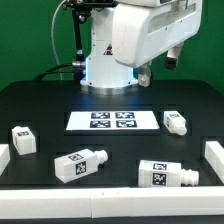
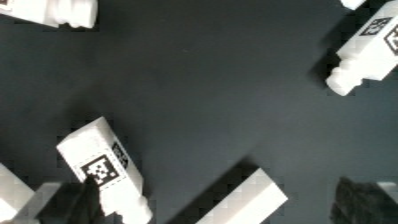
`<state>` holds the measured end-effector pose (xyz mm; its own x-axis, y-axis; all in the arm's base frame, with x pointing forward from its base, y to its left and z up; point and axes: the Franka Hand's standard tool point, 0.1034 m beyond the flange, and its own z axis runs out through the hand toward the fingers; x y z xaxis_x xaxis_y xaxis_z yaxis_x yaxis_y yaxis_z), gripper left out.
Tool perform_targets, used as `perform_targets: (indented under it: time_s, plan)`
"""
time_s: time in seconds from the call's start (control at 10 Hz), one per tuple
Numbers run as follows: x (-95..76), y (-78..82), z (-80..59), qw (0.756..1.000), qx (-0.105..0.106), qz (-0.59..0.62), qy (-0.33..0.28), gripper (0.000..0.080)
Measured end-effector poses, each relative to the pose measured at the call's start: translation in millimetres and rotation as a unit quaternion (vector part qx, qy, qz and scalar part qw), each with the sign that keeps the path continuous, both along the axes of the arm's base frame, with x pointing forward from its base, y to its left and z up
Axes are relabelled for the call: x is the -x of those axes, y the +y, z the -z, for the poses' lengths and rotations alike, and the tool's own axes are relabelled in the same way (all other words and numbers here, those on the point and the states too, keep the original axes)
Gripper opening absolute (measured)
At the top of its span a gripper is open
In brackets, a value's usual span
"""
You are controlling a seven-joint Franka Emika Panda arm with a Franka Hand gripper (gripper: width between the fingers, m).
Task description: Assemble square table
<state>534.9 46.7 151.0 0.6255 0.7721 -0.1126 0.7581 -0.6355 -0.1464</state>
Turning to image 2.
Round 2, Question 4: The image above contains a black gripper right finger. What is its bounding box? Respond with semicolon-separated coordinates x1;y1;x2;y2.
330;177;398;224

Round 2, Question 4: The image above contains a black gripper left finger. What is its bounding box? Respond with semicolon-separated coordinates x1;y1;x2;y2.
11;174;108;224

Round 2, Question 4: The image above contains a white table leg with tag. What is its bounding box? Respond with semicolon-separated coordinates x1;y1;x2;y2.
325;0;398;96
57;117;153;224

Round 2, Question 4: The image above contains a white square tabletop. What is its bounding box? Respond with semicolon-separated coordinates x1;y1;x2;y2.
195;168;288;224

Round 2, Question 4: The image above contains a white left fence piece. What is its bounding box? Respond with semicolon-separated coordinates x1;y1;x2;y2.
0;163;37;224

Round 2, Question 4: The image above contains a white table leg top left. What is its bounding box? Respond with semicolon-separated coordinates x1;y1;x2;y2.
0;0;98;28

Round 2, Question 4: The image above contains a white table leg fragment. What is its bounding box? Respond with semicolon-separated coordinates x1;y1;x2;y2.
339;0;366;10

